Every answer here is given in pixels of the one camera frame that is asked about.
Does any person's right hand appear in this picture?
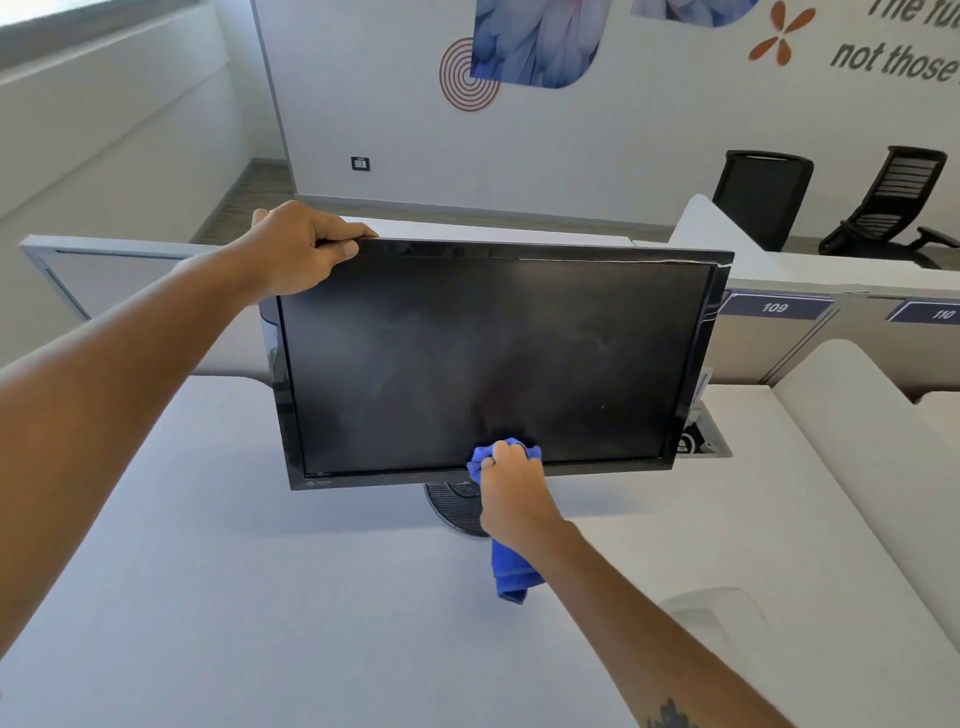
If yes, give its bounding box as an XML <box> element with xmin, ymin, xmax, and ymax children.
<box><xmin>478</xmin><ymin>441</ymin><xmax>569</xmax><ymax>554</ymax></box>

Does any person's left hand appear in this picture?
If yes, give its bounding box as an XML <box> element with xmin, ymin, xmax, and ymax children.
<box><xmin>224</xmin><ymin>200</ymin><xmax>380</xmax><ymax>304</ymax></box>

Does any black computer monitor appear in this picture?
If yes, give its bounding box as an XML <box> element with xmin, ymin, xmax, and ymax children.
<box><xmin>259</xmin><ymin>237</ymin><xmax>735</xmax><ymax>492</ymax></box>

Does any blue microfibre cloth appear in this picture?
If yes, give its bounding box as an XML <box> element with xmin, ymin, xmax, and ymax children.
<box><xmin>466</xmin><ymin>438</ymin><xmax>544</xmax><ymax>606</ymax></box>

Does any person's right forearm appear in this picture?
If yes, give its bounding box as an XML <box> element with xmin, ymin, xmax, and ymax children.
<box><xmin>522</xmin><ymin>521</ymin><xmax>796</xmax><ymax>728</ymax></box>

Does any person's left forearm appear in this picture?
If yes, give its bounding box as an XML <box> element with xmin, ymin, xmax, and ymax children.
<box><xmin>0</xmin><ymin>247</ymin><xmax>264</xmax><ymax>657</ymax></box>

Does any round black monitor stand base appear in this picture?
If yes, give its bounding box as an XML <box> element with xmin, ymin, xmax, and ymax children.
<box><xmin>423</xmin><ymin>480</ymin><xmax>492</xmax><ymax>539</ymax></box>

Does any grey desk partition panel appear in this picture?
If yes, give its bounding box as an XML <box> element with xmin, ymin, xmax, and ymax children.
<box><xmin>18</xmin><ymin>234</ymin><xmax>275</xmax><ymax>387</ymax></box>

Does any dark blue desk number label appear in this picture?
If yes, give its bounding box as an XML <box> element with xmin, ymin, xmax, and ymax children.
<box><xmin>718</xmin><ymin>292</ymin><xmax>835</xmax><ymax>321</ymax></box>
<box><xmin>886</xmin><ymin>298</ymin><xmax>960</xmax><ymax>326</ymax></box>

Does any black mesh office chair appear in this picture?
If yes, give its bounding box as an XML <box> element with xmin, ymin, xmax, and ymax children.
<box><xmin>711</xmin><ymin>150</ymin><xmax>815</xmax><ymax>252</ymax></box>

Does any white curved desk divider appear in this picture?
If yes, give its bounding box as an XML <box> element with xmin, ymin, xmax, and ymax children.
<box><xmin>772</xmin><ymin>339</ymin><xmax>960</xmax><ymax>650</ymax></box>

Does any black slatted office chair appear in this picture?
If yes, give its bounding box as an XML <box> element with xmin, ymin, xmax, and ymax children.
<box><xmin>818</xmin><ymin>146</ymin><xmax>960</xmax><ymax>270</ymax></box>

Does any desk cable access box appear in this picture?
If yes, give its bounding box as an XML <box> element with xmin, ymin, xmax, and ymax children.
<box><xmin>675</xmin><ymin>401</ymin><xmax>733</xmax><ymax>459</ymax></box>

